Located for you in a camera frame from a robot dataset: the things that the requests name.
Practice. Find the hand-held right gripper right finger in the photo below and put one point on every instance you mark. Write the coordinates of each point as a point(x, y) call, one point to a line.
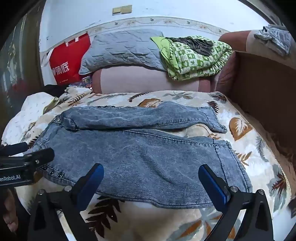
point(214, 188)

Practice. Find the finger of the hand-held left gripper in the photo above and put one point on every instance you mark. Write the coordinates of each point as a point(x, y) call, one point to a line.
point(40, 156)
point(12, 148)

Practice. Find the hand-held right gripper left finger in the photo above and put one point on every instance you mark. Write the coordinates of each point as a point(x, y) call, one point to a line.
point(92, 183)

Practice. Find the blue denim pants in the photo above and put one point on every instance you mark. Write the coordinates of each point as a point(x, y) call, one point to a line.
point(138, 150)

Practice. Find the person's left hand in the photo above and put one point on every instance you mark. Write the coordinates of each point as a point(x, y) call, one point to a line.
point(9, 210)

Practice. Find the white duvet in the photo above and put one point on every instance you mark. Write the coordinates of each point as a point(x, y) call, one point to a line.
point(25, 115)

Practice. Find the leaf print blanket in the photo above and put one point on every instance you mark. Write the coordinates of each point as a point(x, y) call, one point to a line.
point(242, 129)

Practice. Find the black cloth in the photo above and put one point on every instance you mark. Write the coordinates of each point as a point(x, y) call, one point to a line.
point(54, 90)

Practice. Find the colourful small packet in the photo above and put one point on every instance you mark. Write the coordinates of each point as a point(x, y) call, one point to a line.
point(85, 80)

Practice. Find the red shopping bag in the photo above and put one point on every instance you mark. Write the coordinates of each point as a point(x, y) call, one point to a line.
point(69, 58)

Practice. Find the green patterned quilt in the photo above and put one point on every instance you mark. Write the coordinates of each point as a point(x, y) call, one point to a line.
point(198, 60)

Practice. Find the grey quilted pillow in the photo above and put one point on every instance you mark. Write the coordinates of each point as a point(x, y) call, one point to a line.
point(120, 49)

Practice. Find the dark brown cloth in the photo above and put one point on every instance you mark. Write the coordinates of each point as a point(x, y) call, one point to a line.
point(196, 45)

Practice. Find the grey crumpled cloth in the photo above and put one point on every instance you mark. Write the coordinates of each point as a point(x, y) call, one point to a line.
point(274, 38)

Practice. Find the yellowed wall switch plate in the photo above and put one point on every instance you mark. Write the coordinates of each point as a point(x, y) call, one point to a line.
point(122, 10)

